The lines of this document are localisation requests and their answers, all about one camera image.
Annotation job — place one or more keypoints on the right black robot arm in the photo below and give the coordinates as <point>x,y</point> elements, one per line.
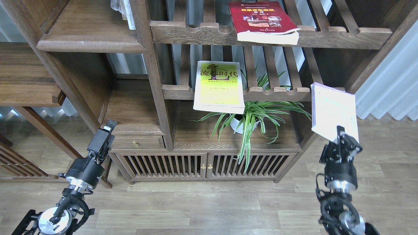
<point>338,215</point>

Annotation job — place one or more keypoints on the white plant pot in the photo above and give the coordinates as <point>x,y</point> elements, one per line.
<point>234,124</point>

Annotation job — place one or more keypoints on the white curtain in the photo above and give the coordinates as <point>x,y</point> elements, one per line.
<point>393,87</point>

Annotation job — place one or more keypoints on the red paperback book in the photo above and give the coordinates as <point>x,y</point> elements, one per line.
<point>263,22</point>

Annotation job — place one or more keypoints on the green spider plant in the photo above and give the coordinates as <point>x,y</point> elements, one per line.
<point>267,113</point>

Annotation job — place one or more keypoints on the yellow green paperback book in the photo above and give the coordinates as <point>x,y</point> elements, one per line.
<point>219,87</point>

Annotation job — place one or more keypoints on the dark wooden bookshelf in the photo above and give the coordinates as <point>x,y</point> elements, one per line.
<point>143,79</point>

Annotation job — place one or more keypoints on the right slatted cabinet door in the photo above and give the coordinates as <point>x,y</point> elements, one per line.
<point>262,166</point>

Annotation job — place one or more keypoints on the white lavender paperback book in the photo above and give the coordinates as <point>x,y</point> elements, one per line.
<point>330,108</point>

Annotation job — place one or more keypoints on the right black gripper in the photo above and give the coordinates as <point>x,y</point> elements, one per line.
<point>340,173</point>

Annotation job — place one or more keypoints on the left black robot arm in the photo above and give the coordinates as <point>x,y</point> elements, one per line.
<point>71,212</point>

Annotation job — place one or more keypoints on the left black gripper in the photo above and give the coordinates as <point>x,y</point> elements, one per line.
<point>84,174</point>

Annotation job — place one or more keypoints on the small wooden drawer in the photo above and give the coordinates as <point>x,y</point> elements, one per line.
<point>138,142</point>

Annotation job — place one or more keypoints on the white object on upper shelf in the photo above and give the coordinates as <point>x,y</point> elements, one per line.
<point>123,6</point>

